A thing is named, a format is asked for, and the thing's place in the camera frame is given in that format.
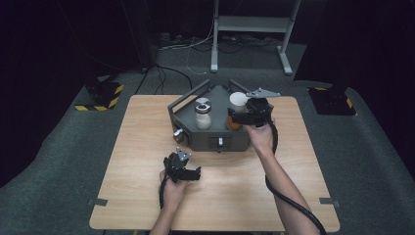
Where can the person's left hand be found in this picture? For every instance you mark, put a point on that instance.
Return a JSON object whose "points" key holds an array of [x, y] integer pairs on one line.
{"points": [[173, 194]]}

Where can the silver tray knob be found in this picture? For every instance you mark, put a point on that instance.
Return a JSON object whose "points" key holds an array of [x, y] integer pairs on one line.
{"points": [[220, 142], [178, 132]]}

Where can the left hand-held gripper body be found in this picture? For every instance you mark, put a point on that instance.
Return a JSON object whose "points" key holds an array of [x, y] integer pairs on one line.
{"points": [[174, 164]]}

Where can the black yellow striped stand base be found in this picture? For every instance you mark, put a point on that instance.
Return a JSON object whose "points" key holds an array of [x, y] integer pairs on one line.
{"points": [[101, 94], [332, 101]]}

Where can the amber glass jar white lid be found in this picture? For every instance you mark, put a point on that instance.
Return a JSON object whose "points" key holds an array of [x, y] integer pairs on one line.
{"points": [[238, 99]]}

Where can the person's right hand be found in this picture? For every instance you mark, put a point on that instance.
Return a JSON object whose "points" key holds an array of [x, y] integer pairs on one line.
{"points": [[262, 137]]}

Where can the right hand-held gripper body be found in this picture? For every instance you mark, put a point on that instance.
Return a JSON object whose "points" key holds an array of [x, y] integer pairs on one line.
{"points": [[259, 109]]}

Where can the clear glass jar white powder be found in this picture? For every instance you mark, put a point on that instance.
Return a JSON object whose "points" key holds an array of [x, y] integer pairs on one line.
{"points": [[203, 114]]}

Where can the grey metal stand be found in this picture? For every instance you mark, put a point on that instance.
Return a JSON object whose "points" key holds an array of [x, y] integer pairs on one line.
{"points": [[251, 23]]}

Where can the dark grey organizer tray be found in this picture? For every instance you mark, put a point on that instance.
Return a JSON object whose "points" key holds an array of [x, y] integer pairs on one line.
{"points": [[218, 137]]}

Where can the grey tape strip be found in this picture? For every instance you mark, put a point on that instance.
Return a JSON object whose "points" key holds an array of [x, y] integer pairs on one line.
{"points": [[98, 202], [329, 201]]}

